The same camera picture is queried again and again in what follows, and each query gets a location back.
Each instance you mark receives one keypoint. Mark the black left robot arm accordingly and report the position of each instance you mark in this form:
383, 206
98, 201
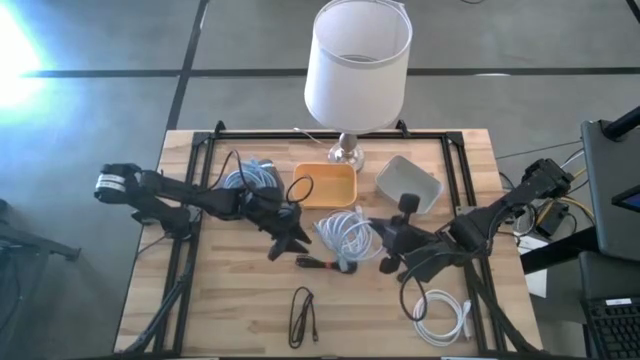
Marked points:
165, 190

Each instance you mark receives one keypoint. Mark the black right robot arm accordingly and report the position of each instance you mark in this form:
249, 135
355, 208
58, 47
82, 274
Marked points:
500, 205

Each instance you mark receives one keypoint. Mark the black keyboard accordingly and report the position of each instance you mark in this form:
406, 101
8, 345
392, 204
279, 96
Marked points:
612, 327

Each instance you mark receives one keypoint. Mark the grey laptop case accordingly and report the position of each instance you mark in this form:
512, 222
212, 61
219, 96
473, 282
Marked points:
607, 190

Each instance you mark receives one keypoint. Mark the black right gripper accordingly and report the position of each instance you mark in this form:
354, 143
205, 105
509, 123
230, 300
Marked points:
417, 255

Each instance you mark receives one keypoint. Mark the silver table lamp white shade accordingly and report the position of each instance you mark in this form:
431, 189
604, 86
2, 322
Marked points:
357, 75

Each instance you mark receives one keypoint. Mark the black aluminium table frame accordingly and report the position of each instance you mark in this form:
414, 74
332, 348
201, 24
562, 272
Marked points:
260, 135

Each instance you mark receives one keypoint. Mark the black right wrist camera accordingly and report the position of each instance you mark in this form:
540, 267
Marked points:
410, 202

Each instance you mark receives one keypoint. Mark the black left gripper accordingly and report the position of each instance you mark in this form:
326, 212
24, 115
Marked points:
270, 207

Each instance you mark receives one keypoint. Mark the grey plastic bin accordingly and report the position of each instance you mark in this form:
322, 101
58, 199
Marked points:
400, 177

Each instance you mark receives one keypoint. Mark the yellow plastic bin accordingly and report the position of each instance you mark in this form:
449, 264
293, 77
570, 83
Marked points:
325, 187

